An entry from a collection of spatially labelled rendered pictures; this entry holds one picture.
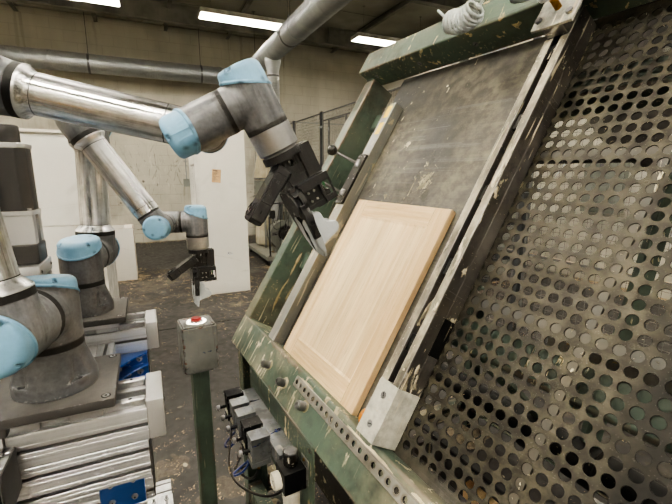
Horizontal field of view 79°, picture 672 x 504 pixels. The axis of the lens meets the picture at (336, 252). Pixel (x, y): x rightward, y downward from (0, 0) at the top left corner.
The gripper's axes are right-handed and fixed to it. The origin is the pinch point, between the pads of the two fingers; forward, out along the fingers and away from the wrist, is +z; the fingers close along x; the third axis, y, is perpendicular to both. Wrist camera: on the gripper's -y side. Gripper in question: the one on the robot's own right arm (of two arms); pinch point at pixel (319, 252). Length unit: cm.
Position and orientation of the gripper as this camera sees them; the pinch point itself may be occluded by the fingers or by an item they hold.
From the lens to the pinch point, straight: 78.6
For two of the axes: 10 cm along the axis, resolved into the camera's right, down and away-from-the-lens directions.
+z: 4.2, 8.3, 3.6
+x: -4.2, -1.8, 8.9
